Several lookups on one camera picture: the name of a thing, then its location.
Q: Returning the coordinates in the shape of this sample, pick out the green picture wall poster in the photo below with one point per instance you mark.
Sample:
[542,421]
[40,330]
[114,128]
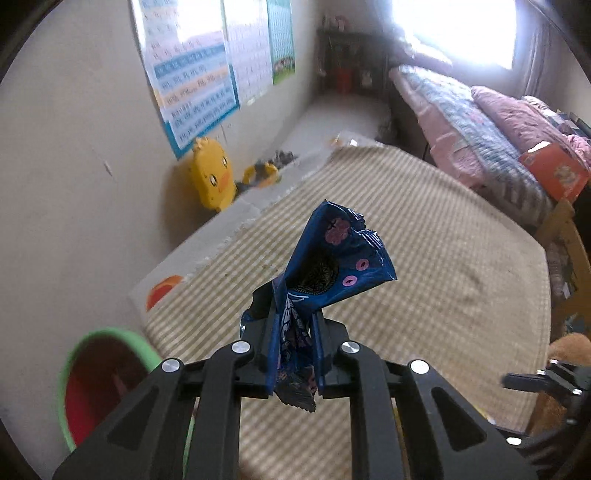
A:
[282,52]

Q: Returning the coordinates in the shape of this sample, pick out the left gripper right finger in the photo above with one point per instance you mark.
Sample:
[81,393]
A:
[408,421]

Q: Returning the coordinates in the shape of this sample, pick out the pink quilted bedding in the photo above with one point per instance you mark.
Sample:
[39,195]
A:
[477,135]

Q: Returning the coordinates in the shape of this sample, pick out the striped beige mat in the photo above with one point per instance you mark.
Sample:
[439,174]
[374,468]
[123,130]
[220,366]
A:
[472,294]

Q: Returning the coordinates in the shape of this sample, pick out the dark shelf with items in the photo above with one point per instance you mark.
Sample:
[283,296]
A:
[353,61]

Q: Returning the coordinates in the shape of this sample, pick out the yellow toy vehicle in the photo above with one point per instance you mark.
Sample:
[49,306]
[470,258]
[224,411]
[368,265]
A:
[265,172]

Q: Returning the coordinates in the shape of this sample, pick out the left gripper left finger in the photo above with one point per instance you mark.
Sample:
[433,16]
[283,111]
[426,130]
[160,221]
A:
[182,421]

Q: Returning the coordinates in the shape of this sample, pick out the white foam floor mat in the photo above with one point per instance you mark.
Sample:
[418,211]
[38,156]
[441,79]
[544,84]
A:
[212,237]

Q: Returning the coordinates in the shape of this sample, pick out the yellow duck toy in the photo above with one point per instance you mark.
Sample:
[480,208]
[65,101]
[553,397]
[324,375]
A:
[211,174]

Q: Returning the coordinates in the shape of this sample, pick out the blue snack wrapper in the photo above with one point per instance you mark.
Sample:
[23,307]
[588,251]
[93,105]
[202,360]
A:
[337,257]

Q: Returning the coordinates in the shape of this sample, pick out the blue wall chart poster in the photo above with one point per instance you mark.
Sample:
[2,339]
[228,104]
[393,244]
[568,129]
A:
[186,60]

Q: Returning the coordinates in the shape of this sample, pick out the red green trash bin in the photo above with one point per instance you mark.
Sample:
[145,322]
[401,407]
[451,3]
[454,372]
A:
[101,369]

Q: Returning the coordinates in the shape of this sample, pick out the orange cardboard box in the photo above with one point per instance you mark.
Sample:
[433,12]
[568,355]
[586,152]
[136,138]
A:
[562,174]

